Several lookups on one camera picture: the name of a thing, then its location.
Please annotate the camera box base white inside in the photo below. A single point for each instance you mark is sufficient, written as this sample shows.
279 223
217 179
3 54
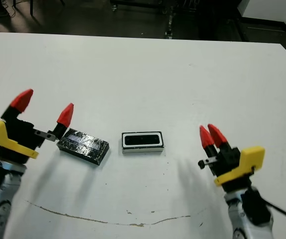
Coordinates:
142 150

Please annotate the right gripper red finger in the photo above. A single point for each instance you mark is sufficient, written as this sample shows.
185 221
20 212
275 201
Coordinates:
218 139
206 139

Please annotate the black box lid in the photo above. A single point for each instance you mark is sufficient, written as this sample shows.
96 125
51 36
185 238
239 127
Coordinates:
83 147

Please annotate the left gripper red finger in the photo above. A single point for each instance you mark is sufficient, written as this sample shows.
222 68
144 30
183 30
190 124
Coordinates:
65 115
21 100

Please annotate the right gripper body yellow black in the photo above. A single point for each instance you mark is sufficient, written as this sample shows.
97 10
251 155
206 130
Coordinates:
229 164

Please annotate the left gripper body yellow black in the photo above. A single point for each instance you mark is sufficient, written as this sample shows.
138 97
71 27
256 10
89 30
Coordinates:
21 135

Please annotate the black wheeled cart frame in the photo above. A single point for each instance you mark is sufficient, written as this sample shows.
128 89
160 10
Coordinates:
137 3

